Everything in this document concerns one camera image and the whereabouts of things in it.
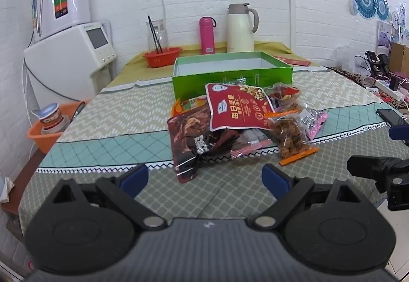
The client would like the printed bowl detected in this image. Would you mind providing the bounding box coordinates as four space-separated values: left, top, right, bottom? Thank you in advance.
38 103 69 136

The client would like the pink thermos bottle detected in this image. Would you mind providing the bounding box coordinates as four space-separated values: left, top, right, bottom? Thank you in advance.
199 17 217 54

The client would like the brown patterned cloth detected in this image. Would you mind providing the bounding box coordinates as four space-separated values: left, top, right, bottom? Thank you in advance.
326 65 409 116

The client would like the white dispenser with screen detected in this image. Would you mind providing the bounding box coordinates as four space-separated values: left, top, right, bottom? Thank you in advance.
23 21 117 104

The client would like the white power strip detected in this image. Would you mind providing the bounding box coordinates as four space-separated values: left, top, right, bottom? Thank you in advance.
367 79 406 102

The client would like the glass carafe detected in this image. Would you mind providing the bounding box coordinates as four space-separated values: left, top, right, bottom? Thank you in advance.
145 20 170 54

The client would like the red envelope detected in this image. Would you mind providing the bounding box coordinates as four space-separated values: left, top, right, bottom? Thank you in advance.
278 57 312 67

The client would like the orange plastic basin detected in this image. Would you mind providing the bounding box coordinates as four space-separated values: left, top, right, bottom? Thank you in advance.
26 100 92 155

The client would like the pink white snack packet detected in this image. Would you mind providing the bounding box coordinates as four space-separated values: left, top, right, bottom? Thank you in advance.
300 108 329 140

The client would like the black battery charger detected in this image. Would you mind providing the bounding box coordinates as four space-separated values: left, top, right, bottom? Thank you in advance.
365 50 390 78

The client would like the cream thermal jug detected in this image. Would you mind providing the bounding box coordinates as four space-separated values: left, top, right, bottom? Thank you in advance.
226 3 260 53

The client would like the red nut snack packet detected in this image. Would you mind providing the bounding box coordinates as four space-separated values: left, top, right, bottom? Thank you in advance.
204 82 278 132

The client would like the clear bag of brown snacks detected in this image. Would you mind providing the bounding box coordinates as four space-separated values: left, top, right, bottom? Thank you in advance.
264 109 320 167

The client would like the yellow cloth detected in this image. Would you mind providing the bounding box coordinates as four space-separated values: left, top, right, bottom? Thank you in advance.
107 41 320 89

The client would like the black utensil handle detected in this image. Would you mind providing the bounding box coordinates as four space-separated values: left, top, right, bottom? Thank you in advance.
71 101 87 124

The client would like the wall picture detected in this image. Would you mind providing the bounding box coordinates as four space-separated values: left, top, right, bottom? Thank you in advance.
377 20 393 55

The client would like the maroon glossy snack packet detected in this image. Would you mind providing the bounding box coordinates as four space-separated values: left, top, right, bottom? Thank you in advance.
167 106 243 185

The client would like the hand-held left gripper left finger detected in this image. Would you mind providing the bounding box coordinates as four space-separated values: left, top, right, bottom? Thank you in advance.
51 163 167 232

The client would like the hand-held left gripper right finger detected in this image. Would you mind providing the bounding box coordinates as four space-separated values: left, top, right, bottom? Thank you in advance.
252 163 361 232

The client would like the black chopstick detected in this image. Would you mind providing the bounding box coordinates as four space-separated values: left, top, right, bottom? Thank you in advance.
147 16 160 54
149 18 164 53

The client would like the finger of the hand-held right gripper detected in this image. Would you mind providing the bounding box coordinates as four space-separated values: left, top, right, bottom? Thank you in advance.
388 124 409 146
347 156 409 210

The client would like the clear plastic bag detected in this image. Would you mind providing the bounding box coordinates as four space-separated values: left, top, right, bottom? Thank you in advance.
332 46 365 72

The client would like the black smartphone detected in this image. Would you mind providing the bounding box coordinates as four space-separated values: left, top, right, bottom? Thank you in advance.
376 108 409 126

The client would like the brown cardboard box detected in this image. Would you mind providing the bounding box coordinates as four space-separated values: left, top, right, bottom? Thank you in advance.
389 42 409 70

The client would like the red plastic basket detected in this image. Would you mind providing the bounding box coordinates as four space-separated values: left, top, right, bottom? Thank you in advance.
142 47 183 68

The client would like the red-topped clear nut packet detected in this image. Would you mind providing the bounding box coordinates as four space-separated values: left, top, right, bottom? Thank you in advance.
268 83 302 110

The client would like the green cardboard box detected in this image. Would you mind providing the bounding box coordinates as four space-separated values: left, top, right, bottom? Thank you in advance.
172 51 294 100

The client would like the orange snack packet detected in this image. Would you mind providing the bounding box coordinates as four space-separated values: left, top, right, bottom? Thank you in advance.
173 95 208 115

